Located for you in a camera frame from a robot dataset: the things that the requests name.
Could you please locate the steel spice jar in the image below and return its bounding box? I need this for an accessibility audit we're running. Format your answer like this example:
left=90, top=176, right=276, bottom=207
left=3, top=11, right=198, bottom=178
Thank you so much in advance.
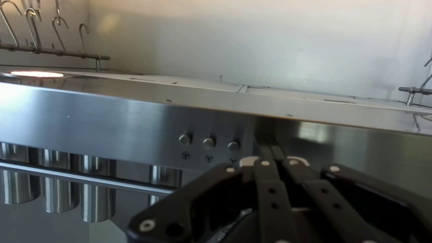
left=0, top=140, right=41, bottom=207
left=148, top=163, right=184, bottom=207
left=72, top=153, right=119, bottom=224
left=37, top=147, right=82, bottom=216

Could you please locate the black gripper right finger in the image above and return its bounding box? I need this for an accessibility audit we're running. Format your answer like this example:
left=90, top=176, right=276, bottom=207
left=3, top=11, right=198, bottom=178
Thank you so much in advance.
left=271, top=145, right=432, bottom=243

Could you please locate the stainless steel range hood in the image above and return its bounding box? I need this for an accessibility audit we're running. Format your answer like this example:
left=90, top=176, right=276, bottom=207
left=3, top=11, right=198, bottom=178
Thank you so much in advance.
left=0, top=65, right=432, bottom=243

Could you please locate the steel hood guard rail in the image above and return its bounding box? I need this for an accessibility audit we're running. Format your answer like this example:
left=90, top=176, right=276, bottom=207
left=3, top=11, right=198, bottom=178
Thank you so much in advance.
left=0, top=159, right=176, bottom=199

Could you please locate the short hook rail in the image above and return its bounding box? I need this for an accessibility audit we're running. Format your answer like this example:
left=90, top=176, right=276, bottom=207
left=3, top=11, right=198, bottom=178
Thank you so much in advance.
left=398, top=84, right=432, bottom=108

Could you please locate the long utensil rail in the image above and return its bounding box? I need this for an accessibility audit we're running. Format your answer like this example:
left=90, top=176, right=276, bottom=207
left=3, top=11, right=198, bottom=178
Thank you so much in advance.
left=0, top=42, right=113, bottom=72

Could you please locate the hood lamp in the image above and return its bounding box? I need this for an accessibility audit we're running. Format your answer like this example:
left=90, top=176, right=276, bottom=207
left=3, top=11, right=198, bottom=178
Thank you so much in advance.
left=9, top=69, right=67, bottom=80

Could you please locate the steel hook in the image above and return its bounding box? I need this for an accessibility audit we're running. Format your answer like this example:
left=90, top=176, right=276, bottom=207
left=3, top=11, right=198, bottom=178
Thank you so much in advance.
left=420, top=53, right=432, bottom=92
left=24, top=5, right=45, bottom=54
left=51, top=0, right=71, bottom=55
left=78, top=23, right=92, bottom=57

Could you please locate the round steel hood button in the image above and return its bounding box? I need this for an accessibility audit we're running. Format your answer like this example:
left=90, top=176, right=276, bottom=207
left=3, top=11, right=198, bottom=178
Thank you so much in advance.
left=202, top=135, right=218, bottom=151
left=177, top=131, right=195, bottom=147
left=226, top=139, right=242, bottom=154

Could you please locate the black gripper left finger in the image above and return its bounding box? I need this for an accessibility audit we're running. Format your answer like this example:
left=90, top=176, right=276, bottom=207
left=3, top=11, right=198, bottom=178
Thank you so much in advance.
left=126, top=145, right=300, bottom=243

